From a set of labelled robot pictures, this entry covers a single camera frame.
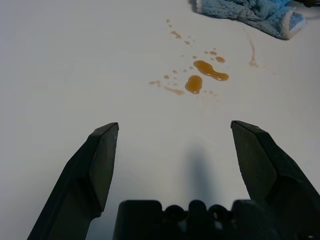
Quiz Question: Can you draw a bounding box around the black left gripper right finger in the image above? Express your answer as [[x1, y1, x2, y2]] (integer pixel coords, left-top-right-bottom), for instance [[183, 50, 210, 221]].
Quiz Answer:
[[230, 120, 320, 240]]

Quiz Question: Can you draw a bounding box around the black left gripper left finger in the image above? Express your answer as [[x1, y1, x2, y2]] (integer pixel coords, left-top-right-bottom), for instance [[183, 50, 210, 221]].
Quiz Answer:
[[26, 122, 120, 240]]

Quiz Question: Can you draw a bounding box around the light blue fluffy rag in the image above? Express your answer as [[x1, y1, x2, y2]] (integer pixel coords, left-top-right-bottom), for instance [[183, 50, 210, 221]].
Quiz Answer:
[[189, 0, 308, 41]]

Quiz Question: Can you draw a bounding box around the brown liquid spill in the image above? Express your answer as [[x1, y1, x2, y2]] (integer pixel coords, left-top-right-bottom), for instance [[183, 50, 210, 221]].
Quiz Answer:
[[148, 18, 261, 97]]

